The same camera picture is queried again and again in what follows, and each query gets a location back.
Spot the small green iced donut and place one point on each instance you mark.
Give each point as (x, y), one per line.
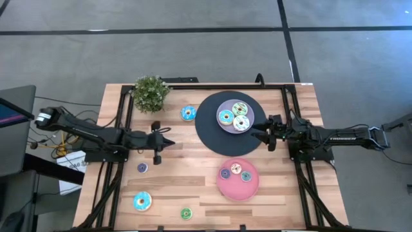
(183, 216)

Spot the large green iced donut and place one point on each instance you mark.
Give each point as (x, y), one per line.
(236, 112)

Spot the black computer mouse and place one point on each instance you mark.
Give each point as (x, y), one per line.
(11, 222)

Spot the small black bracket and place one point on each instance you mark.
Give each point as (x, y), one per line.
(242, 228)
(160, 228)

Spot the lavender plate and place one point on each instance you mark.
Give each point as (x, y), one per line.
(222, 107)

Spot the blue-screen monitor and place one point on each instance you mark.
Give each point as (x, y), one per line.
(9, 116)

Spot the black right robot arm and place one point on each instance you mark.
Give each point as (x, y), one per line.
(338, 138)

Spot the flat black bar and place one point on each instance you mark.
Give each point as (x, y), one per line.
(180, 79)

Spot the green potted plant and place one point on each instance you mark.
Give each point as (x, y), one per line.
(150, 94)

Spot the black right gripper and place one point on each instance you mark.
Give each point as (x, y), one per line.
(279, 132)

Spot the large white iced donut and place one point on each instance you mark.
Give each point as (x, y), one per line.
(238, 127)

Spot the small purple iced donut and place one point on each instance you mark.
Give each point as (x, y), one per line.
(225, 177)
(142, 167)

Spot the black aluminium table frame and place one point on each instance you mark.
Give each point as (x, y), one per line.
(225, 87)

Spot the white printed box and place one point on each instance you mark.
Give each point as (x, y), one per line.
(74, 162)

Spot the small white label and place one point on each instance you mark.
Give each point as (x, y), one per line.
(307, 84)

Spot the large blue iced donut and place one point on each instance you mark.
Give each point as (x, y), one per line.
(222, 121)
(138, 205)
(185, 116)

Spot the small white chocolate-drizzle donut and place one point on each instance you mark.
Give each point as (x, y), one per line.
(236, 171)

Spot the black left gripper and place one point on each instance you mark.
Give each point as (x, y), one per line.
(156, 141)

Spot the pink plate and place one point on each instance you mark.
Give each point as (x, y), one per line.
(235, 191)

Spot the round black mat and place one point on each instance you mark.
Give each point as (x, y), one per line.
(209, 141)

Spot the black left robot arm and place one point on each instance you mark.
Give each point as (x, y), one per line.
(96, 135)

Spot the black desk edge bar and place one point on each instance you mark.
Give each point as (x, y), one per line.
(48, 167)

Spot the small teal iced donut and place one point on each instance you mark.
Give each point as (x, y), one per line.
(246, 179)

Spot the grey stand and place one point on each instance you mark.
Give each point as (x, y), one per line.
(400, 122)

